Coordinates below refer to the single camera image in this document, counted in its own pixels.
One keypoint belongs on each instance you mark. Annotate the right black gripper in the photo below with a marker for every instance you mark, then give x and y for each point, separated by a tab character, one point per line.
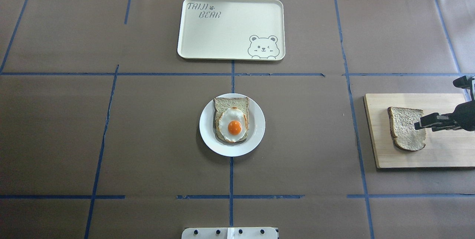
466	116

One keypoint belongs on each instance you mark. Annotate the brown bread slice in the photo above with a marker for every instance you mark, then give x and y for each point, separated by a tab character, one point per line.
402	128

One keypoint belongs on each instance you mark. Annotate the white round plate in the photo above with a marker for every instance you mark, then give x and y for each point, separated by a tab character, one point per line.
256	129

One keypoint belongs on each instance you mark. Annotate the bottom bread slice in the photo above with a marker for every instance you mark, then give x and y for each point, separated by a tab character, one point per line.
221	104

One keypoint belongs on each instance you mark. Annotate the wooden cutting board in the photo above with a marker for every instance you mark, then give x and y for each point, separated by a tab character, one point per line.
443	148

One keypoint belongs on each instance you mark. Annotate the fried egg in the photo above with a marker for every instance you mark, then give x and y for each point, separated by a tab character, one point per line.
232	125

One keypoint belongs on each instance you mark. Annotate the cream bear serving tray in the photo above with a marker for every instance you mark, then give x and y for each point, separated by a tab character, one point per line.
232	30

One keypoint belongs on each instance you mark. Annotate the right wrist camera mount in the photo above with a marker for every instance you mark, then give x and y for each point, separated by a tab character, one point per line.
466	82

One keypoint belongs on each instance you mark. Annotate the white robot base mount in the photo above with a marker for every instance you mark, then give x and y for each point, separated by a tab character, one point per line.
230	233

